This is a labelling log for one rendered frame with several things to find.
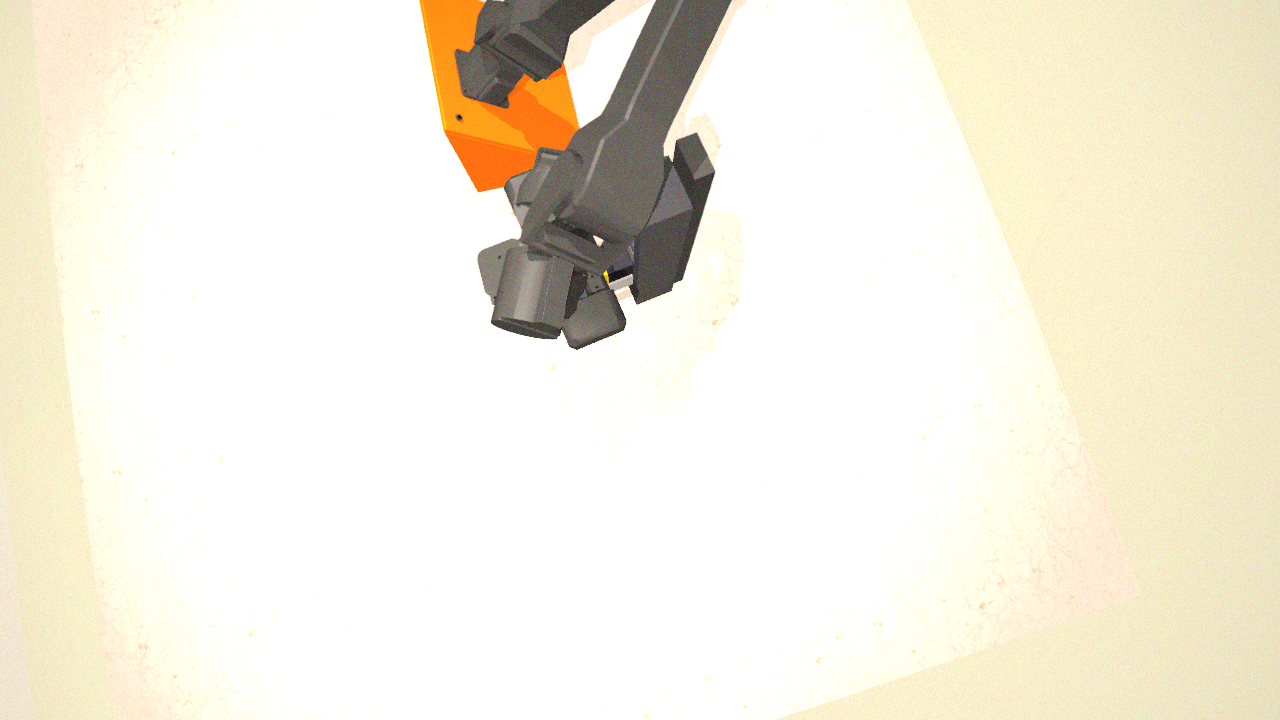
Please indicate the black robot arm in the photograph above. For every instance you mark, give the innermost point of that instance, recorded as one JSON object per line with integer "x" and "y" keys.
{"x": 609, "y": 176}

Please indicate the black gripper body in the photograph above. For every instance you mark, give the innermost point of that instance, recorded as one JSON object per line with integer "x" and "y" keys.
{"x": 595, "y": 313}

